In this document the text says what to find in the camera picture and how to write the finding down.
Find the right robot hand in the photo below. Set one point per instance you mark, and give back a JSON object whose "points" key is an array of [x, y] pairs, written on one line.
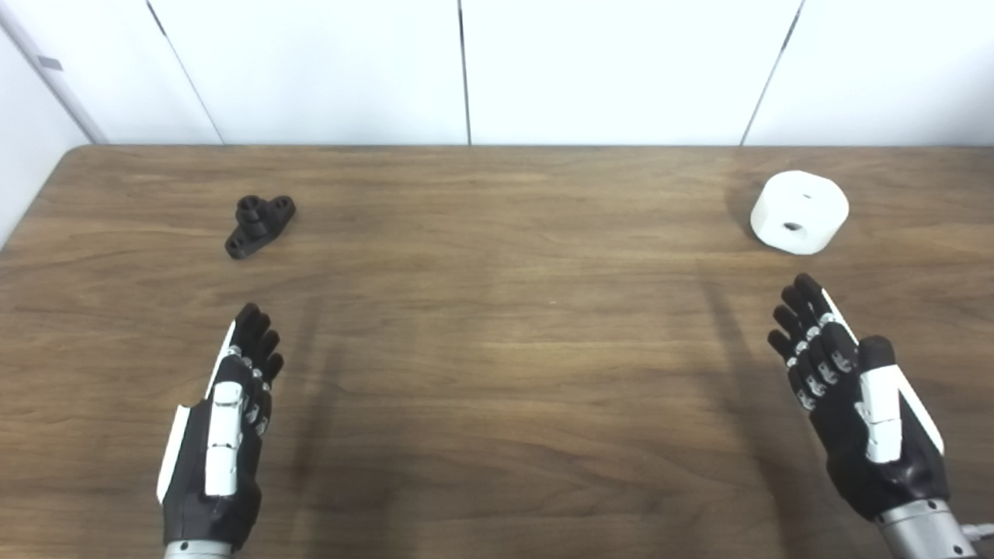
{"points": [[881, 419]]}

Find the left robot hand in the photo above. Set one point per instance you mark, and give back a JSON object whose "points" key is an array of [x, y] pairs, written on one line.
{"points": [[221, 435]]}

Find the black flanged holder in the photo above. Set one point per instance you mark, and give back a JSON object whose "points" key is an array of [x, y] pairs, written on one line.
{"points": [[256, 229]]}

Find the round white piece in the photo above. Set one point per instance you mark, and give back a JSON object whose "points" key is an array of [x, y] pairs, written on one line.
{"points": [[800, 206]]}

